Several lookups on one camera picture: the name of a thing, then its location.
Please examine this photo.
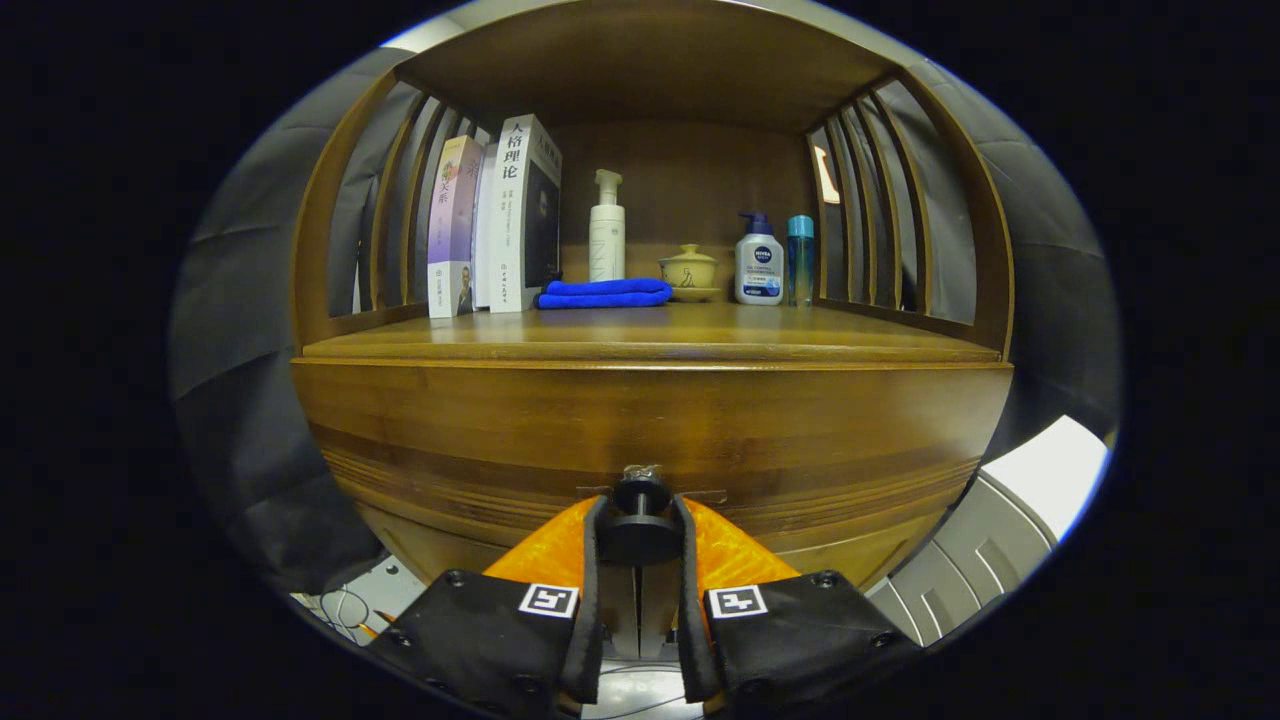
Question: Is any wooden drawer with black knob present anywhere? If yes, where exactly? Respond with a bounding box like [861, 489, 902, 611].
[290, 355, 1016, 601]

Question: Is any wooden cabinet door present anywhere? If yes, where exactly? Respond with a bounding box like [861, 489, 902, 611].
[605, 565, 641, 659]
[640, 565, 681, 656]

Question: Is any brown wooden cabinet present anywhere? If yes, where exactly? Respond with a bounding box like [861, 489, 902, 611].
[290, 0, 1016, 661]

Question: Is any white table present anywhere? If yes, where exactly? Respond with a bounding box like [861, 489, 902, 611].
[980, 415, 1111, 541]

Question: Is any thin white book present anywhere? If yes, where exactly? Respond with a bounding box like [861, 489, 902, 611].
[470, 140, 501, 309]

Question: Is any thick white and black book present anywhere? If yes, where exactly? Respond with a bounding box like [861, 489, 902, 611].
[488, 113, 563, 314]

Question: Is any white pump bottle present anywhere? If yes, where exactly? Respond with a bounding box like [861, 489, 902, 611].
[588, 168, 627, 283]

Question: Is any purple book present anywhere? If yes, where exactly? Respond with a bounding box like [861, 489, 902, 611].
[427, 135, 485, 319]

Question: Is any yellow lidded teacup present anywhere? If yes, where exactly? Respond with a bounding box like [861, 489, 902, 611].
[658, 243, 723, 303]

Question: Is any black backdrop cloth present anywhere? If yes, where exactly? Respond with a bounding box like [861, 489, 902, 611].
[168, 45, 1121, 591]

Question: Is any white bottle with blue cap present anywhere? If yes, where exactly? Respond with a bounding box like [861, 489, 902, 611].
[734, 211, 785, 306]

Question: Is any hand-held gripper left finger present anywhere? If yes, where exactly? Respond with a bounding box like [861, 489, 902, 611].
[365, 495, 609, 716]

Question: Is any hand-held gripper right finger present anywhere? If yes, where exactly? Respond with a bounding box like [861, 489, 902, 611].
[672, 494, 923, 713]

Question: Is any grey ribbed panel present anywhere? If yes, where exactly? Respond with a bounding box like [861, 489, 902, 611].
[865, 475, 1059, 649]

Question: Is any teal bottle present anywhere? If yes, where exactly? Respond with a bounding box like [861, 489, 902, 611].
[786, 214, 816, 307]

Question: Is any wooden countertop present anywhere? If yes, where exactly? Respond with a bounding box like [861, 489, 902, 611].
[300, 300, 1001, 363]

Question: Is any blue folded cloth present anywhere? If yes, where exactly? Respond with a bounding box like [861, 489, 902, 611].
[535, 278, 674, 310]

